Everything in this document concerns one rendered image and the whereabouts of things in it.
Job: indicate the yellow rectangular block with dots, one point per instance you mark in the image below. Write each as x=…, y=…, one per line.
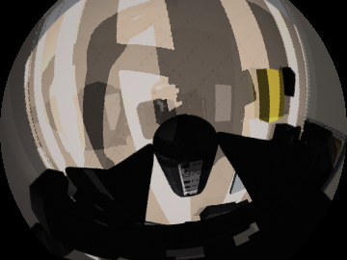
x=271, y=94

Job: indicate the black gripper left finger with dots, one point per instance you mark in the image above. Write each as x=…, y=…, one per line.
x=126, y=184

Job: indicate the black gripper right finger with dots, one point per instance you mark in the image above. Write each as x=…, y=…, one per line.
x=255, y=160

